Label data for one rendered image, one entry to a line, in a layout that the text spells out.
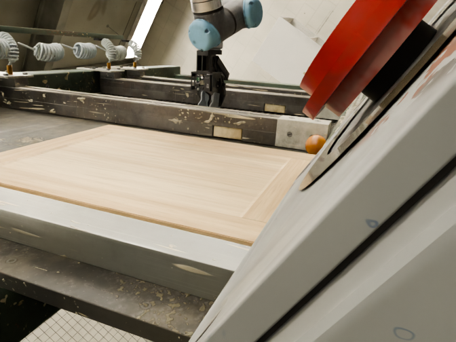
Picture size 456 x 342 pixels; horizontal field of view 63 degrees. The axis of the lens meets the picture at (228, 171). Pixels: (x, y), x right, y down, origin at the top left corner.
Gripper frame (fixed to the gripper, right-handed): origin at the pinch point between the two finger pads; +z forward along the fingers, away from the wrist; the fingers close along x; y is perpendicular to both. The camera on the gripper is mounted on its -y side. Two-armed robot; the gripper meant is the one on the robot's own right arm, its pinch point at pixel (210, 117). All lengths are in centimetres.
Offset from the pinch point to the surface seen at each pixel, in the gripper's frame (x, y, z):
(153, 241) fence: 29, 77, -1
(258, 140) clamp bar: 20.9, 15.9, 1.5
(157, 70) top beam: -74, -86, -7
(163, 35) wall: -310, -476, -37
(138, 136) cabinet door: -4.8, 31.8, 0.7
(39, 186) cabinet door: 3, 67, 1
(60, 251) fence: 18, 78, 2
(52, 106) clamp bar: -46.8, 17.3, -0.9
